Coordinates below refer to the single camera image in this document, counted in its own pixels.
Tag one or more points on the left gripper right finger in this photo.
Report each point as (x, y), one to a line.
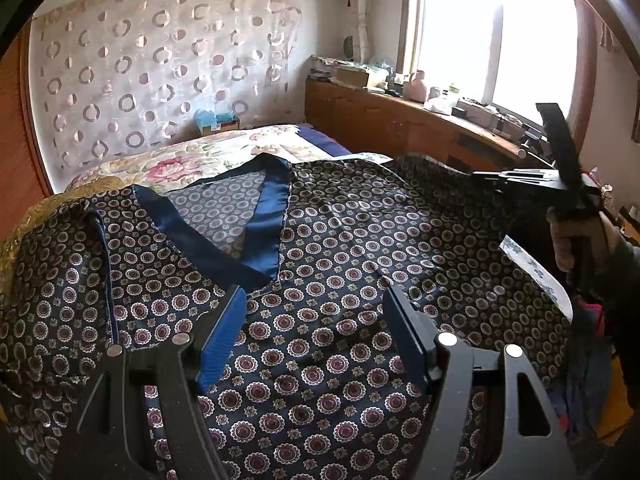
(522, 437)

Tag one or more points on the navy patterned silk garment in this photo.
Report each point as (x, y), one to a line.
(313, 387)

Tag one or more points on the olive gold folded cloth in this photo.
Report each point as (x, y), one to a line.
(38, 214)

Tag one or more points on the circle patterned sheer curtain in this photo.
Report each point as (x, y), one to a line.
(111, 78)

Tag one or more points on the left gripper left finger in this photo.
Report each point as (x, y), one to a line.
(108, 437)

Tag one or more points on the floral pink quilt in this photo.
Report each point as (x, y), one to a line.
(177, 165)

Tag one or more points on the window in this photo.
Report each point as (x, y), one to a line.
(510, 54)

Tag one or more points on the right hand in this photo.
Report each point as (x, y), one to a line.
(588, 243)

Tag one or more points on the blue bed sheet edge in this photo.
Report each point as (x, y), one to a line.
(322, 141)

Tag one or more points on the wooden window cabinet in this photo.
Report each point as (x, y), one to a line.
(363, 121)

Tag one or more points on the cardboard box on cabinet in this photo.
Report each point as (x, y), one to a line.
(353, 77)

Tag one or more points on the wooden wardrobe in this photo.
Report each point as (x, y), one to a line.
(23, 179)

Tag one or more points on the blue tissue box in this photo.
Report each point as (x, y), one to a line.
(209, 122)

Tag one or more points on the blue floral white sheet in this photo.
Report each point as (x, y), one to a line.
(544, 279)

